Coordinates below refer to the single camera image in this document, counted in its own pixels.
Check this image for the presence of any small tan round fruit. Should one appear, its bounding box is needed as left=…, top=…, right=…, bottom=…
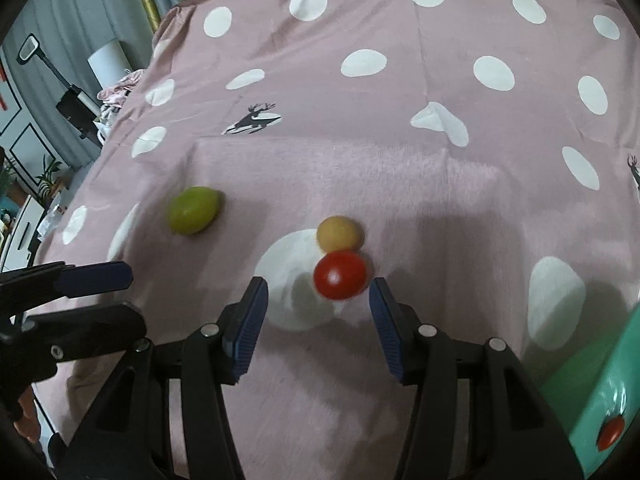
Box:
left=316, top=215, right=365, bottom=254

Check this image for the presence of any grey curtain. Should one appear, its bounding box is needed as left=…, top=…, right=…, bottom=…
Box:
left=14, top=0, right=161, bottom=171

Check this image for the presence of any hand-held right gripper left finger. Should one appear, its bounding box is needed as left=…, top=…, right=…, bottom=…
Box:
left=57, top=276, right=270, bottom=480

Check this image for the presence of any person's left hand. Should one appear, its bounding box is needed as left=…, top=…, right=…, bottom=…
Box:
left=14, top=392, right=43, bottom=445

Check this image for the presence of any red cherry tomato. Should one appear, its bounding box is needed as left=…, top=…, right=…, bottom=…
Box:
left=597, top=413, right=626, bottom=452
left=313, top=250, right=370, bottom=302

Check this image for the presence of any white cabinet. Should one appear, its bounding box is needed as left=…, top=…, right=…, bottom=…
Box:
left=0, top=194, right=47, bottom=273

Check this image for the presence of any white cylindrical lamp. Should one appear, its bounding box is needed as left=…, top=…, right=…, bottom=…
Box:
left=87, top=40, right=134, bottom=89

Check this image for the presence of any green bowl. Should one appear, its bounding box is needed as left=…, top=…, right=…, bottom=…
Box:
left=541, top=305, right=640, bottom=480

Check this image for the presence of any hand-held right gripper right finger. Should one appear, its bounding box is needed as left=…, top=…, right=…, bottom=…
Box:
left=369, top=277, right=586, bottom=480

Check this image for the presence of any pink polka dot blanket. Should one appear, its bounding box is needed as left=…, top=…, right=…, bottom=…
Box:
left=34, top=0, right=640, bottom=480

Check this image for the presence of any pile of pink clothes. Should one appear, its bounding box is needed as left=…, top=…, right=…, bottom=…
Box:
left=96, top=68, right=147, bottom=107

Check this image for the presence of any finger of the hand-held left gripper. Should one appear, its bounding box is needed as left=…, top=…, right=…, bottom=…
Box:
left=0, top=260, right=134, bottom=307
left=20, top=302, right=149, bottom=367

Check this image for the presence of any small green jujube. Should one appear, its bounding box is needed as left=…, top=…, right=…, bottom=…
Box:
left=166, top=186, right=221, bottom=235

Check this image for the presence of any green potted plant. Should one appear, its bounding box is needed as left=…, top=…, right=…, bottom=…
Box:
left=34, top=154, right=67, bottom=202

